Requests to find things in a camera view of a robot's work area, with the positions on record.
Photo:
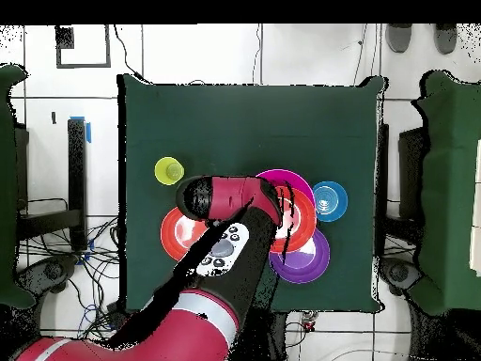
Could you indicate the large magenta bowl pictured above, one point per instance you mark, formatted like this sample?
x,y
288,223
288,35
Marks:
x,y
293,178

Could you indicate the orange bowl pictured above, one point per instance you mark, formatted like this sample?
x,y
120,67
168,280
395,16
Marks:
x,y
306,222
174,233

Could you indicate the yellow cup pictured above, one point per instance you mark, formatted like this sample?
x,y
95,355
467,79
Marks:
x,y
169,171

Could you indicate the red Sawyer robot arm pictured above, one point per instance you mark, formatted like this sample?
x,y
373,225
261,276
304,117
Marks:
x,y
229,191

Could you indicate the straight-sided blue bowl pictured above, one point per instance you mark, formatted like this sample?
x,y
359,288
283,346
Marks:
x,y
332,201

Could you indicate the purple bowl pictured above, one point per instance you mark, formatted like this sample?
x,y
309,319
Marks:
x,y
304,269

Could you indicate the dark green table cloth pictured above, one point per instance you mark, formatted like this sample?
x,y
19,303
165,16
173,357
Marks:
x,y
169,113

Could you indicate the small red and grey item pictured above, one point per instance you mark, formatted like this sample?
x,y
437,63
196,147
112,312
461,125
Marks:
x,y
310,321

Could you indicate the black box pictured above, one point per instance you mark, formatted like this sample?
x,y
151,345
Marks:
x,y
411,173

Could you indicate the green cloth covered table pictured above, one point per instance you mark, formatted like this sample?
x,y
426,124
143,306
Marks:
x,y
451,188
5,188

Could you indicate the person's foot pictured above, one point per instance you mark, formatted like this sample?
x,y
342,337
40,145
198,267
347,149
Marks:
x,y
399,37
446,39

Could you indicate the black post with blue tape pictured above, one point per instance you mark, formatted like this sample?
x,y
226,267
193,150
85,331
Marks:
x,y
77,180

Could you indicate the black pedestal foot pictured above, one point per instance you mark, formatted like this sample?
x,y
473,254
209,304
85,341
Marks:
x,y
52,271
399,272

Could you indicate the black metal frame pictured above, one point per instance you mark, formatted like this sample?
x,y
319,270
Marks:
x,y
49,222

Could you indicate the black square floor frame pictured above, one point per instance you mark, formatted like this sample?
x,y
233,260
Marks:
x,y
83,65

